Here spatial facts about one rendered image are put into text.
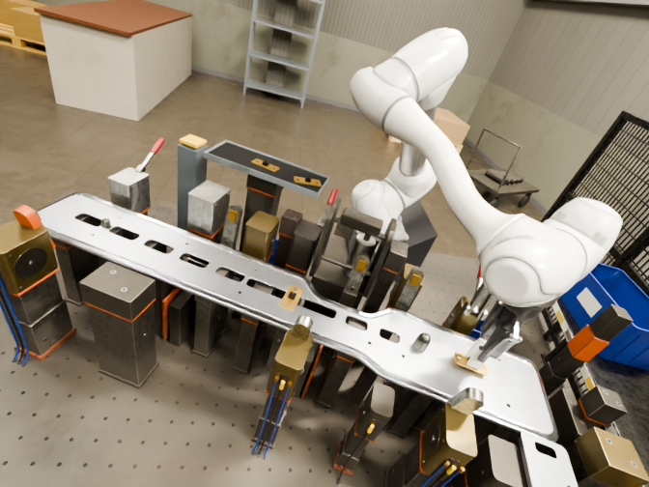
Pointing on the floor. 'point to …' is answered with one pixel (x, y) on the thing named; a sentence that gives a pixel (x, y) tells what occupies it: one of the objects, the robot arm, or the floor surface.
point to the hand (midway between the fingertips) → (478, 354)
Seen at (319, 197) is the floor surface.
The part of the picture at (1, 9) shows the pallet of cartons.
